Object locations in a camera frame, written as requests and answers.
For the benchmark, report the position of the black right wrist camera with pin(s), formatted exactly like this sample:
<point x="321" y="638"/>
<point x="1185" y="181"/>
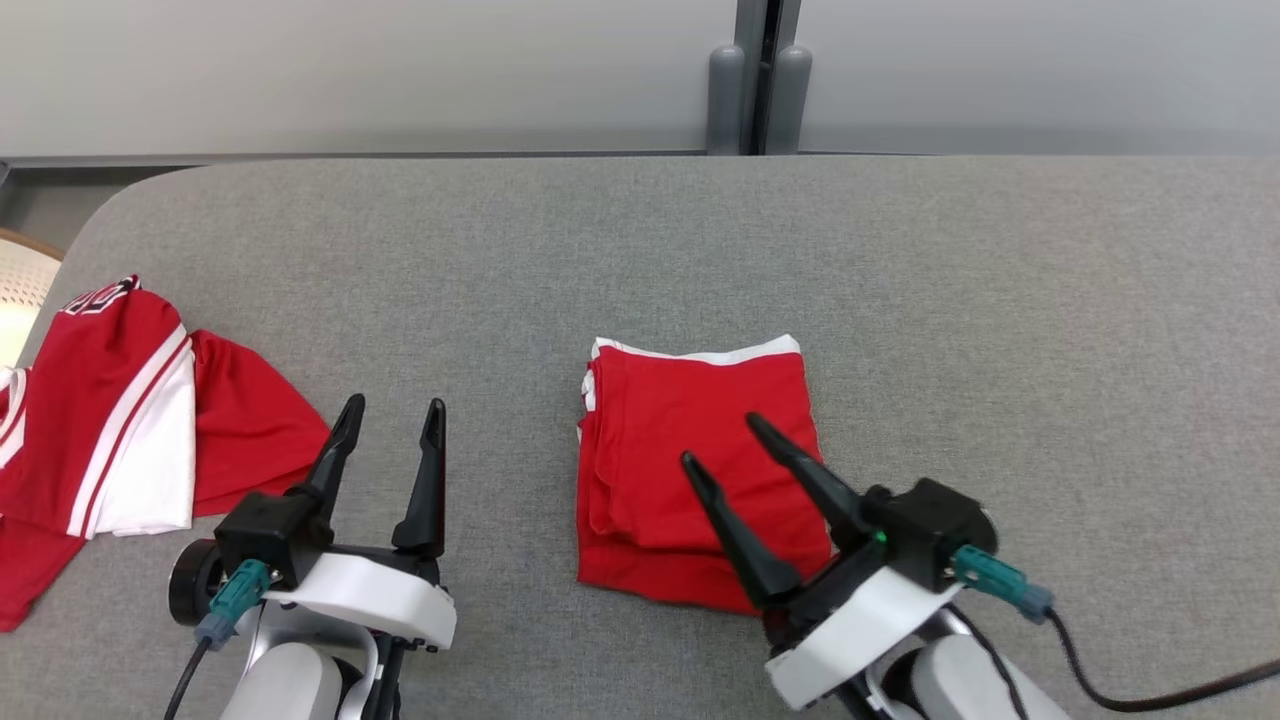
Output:
<point x="930" y="525"/>

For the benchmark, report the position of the cream perforated plastic basket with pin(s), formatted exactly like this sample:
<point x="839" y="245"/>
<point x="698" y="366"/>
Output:
<point x="20" y="290"/>

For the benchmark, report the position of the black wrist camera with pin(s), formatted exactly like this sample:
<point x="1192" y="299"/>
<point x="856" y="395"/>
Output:
<point x="270" y="530"/>
<point x="930" y="525"/>

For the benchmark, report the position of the red white basketball jersey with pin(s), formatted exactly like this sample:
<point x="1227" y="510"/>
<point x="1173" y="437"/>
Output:
<point x="130" y="400"/>

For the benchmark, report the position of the red shorts white trim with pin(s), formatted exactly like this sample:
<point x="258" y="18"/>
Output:
<point x="690" y="420"/>

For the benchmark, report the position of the grey vertical partition post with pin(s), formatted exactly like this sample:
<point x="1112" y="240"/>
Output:
<point x="765" y="60"/>

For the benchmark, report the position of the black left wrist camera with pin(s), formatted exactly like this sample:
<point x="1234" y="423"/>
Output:
<point x="270" y="530"/>

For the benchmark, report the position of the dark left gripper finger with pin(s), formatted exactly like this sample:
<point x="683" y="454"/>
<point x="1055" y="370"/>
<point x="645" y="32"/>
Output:
<point x="428" y="490"/>
<point x="335" y="455"/>

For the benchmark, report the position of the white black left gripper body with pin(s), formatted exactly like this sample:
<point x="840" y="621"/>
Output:
<point x="380" y="595"/>

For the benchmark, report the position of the grey rounded cylinder bumper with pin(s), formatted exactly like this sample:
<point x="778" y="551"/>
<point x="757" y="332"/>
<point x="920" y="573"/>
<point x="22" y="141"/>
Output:
<point x="727" y="100"/>
<point x="790" y="100"/>

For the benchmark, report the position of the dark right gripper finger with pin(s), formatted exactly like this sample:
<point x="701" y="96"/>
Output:
<point x="815" y="480"/>
<point x="735" y="535"/>

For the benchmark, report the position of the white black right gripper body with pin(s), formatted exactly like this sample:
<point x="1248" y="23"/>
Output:
<point x="850" y="630"/>

